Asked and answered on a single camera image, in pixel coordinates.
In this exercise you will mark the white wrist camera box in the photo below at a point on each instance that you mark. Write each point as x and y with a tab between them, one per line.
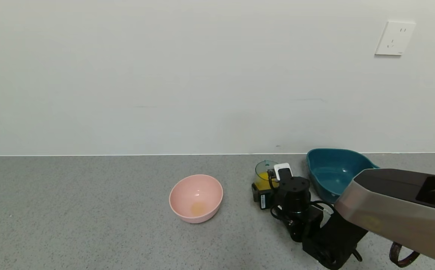
281	168

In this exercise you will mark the teal rectangular baking tray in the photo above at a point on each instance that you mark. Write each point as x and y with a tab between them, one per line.
328	172

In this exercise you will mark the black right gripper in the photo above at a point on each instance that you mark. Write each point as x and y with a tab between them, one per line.
261	198

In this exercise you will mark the pink plastic bowl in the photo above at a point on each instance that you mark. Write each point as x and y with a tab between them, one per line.
187	191

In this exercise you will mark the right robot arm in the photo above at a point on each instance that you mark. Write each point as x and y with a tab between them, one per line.
397	210

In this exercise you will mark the orange juice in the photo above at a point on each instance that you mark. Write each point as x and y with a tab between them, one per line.
264	180

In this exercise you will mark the white wall socket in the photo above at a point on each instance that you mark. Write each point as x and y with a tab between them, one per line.
395	38

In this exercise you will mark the ribbed clear teal cup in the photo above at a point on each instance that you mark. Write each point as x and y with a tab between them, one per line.
263	167

